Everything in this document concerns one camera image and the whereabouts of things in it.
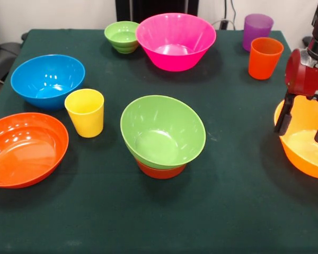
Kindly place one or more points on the yellow cup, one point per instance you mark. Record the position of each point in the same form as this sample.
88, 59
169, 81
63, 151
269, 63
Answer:
86, 119

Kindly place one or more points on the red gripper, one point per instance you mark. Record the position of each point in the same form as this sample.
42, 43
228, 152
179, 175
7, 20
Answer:
304, 79

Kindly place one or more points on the blue bowl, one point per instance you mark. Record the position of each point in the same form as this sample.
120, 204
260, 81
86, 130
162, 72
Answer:
47, 79

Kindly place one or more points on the black clamp knob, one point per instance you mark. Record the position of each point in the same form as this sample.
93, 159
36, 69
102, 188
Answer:
307, 40

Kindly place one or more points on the dark green tablecloth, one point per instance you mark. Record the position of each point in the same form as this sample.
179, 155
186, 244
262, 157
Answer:
148, 211

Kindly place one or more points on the small orange bowl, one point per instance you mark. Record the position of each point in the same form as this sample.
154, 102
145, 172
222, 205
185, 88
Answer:
161, 173

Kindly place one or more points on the large pink bowl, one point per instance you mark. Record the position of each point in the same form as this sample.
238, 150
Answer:
175, 34

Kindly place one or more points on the orange cup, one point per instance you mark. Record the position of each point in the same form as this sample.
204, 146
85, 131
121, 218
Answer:
265, 61

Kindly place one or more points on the large green bowl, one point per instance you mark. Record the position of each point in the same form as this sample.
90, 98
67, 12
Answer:
161, 132

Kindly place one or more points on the dark grey chair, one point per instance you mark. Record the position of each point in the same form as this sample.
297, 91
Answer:
2, 61

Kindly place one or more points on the purple cup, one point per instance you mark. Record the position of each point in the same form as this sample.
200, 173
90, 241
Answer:
257, 29

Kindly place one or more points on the wide shallow orange bowl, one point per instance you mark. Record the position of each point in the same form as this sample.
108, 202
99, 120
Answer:
24, 150

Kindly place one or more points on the small green ribbed bowl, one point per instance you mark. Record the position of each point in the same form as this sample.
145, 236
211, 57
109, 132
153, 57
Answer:
122, 35

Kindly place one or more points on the black power adapter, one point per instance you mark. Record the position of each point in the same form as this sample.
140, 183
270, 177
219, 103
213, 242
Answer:
223, 24

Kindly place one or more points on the small black knob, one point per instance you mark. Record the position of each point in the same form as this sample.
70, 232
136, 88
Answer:
24, 36

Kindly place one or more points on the large yellow-orange bowl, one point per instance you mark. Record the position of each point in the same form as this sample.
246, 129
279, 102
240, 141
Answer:
302, 158

